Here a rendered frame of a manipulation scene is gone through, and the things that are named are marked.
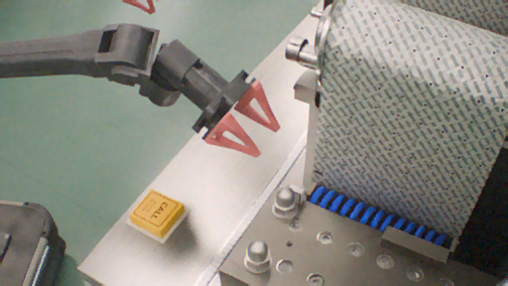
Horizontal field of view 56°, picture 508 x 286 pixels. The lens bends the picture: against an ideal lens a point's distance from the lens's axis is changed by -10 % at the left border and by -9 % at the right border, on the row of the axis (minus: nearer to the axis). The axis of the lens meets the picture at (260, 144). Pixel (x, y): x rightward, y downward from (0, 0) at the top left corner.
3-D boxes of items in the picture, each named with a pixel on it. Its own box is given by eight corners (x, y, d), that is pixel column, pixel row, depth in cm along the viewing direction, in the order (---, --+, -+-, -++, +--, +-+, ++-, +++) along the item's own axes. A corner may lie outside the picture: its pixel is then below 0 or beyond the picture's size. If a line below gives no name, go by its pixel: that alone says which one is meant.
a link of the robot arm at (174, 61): (151, 51, 72) (176, 28, 75) (142, 72, 78) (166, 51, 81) (187, 81, 72) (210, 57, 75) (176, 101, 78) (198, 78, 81)
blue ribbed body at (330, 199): (317, 194, 78) (318, 179, 76) (448, 246, 71) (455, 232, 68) (307, 211, 76) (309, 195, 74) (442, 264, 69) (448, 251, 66)
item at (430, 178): (313, 183, 78) (322, 86, 65) (456, 240, 70) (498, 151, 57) (311, 186, 78) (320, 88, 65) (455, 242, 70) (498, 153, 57)
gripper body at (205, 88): (199, 137, 76) (162, 104, 75) (235, 97, 82) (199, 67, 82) (216, 116, 71) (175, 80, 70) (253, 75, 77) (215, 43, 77)
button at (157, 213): (153, 196, 92) (151, 187, 90) (185, 212, 90) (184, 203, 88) (130, 222, 88) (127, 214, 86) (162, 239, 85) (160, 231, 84)
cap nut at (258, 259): (252, 246, 69) (252, 227, 66) (277, 257, 68) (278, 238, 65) (238, 266, 67) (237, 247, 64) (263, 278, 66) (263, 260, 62)
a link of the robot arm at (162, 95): (111, 71, 70) (124, 21, 73) (103, 104, 80) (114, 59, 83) (192, 89, 73) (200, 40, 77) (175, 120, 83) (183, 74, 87)
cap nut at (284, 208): (279, 196, 75) (280, 175, 72) (302, 206, 74) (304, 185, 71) (267, 214, 73) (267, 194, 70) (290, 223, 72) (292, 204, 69)
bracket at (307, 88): (298, 169, 97) (308, 27, 75) (329, 182, 95) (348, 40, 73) (286, 187, 94) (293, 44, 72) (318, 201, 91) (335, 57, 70)
